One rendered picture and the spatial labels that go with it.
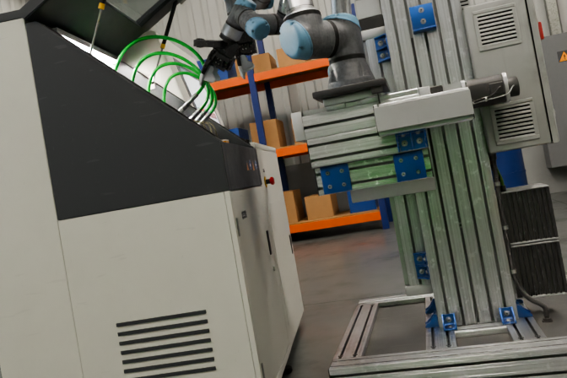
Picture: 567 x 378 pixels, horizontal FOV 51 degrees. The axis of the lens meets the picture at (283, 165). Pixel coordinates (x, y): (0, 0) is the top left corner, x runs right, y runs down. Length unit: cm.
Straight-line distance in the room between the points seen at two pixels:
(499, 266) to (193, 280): 98
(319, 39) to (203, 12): 773
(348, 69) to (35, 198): 109
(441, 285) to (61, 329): 125
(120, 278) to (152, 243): 16
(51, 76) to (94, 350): 90
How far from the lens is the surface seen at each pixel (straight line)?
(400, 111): 168
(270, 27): 212
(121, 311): 202
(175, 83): 267
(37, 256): 211
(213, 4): 941
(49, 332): 214
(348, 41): 185
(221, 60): 221
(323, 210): 755
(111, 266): 201
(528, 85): 198
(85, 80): 204
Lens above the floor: 79
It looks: 1 degrees up
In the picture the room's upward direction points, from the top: 10 degrees counter-clockwise
